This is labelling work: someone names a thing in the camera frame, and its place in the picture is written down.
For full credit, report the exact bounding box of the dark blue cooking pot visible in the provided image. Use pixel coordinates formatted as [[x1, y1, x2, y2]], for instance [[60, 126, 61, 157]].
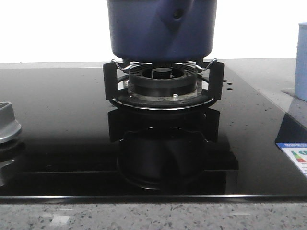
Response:
[[107, 0, 217, 62]]

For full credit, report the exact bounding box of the silver stove control knob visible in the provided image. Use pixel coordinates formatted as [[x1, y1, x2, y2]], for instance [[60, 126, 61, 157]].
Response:
[[0, 102, 22, 144]]

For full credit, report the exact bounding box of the black pot support grate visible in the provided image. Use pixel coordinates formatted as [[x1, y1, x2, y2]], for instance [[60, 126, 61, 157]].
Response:
[[102, 59, 225, 111]]

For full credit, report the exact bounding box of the light blue ribbed cup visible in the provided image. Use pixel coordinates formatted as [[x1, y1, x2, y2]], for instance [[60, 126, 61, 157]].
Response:
[[295, 22, 307, 101]]

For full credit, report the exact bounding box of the energy rating label sticker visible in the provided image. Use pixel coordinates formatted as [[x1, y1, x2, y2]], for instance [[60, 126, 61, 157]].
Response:
[[276, 143, 307, 177]]

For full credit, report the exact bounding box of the black glass gas cooktop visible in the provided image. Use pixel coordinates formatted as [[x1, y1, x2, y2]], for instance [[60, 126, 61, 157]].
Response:
[[0, 66, 307, 203]]

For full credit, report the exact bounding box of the black round gas burner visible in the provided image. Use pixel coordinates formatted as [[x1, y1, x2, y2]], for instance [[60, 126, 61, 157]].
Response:
[[129, 63, 198, 97]]

